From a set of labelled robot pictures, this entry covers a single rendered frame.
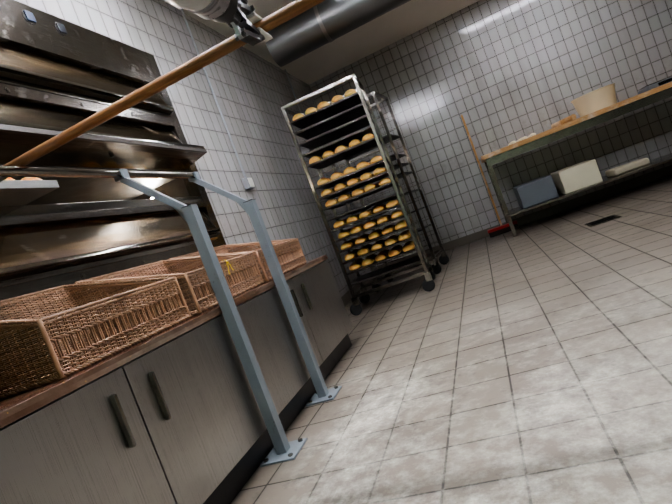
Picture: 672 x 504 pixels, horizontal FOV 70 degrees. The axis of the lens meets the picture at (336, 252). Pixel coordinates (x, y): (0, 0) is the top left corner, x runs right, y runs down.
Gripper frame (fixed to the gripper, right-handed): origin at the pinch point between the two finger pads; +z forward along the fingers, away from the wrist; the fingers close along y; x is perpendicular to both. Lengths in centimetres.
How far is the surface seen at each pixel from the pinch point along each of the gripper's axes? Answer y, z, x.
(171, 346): 66, 8, -63
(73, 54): -73, 84, -119
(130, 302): 50, 5, -68
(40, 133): -21, 32, -103
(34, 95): -46, 52, -118
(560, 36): -70, 502, 163
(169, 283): 48, 25, -69
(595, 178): 87, 433, 136
